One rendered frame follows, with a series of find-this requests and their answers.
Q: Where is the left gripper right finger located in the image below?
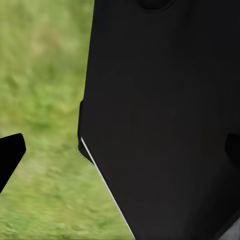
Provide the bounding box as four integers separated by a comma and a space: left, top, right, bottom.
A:
224, 133, 240, 173

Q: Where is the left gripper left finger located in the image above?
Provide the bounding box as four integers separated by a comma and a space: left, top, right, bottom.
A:
0, 133, 26, 194

